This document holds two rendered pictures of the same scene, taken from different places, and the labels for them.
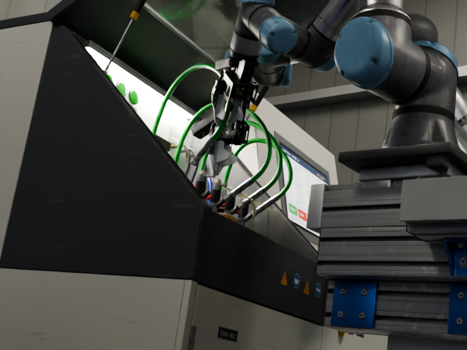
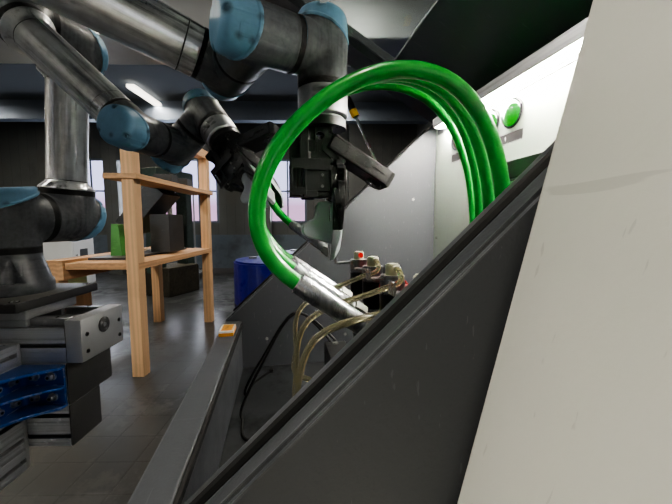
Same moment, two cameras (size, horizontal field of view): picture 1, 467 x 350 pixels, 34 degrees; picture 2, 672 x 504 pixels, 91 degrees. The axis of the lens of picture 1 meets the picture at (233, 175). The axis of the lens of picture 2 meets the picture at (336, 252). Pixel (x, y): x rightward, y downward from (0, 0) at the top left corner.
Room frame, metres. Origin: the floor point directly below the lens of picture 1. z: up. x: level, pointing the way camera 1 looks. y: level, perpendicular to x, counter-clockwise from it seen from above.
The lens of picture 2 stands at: (2.37, -0.30, 1.19)
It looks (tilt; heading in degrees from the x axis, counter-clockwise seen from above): 5 degrees down; 138
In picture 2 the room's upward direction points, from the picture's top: straight up
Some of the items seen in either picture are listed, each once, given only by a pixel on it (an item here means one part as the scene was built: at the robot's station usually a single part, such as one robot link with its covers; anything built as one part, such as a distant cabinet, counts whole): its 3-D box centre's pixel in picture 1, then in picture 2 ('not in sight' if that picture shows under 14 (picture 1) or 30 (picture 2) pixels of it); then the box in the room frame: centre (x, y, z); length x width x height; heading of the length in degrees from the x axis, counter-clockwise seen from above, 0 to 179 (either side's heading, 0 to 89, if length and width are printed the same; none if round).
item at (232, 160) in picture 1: (226, 160); (321, 231); (1.98, 0.02, 1.18); 0.06 x 0.03 x 0.09; 57
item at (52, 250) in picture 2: not in sight; (64, 249); (-5.33, 0.09, 0.69); 0.75 x 0.61 x 1.39; 46
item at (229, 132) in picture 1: (230, 122); (317, 161); (1.97, 0.03, 1.28); 0.09 x 0.08 x 0.12; 57
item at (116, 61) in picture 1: (144, 82); (514, 77); (2.14, 0.31, 1.43); 0.54 x 0.03 x 0.02; 147
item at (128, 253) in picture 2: not in sight; (117, 242); (-1.40, 0.29, 1.00); 1.55 x 1.38 x 2.00; 141
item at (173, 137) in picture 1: (177, 177); not in sight; (2.35, 0.18, 1.20); 0.13 x 0.03 x 0.31; 147
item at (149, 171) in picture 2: not in sight; (170, 214); (-3.59, 1.39, 1.32); 0.85 x 0.69 x 2.64; 136
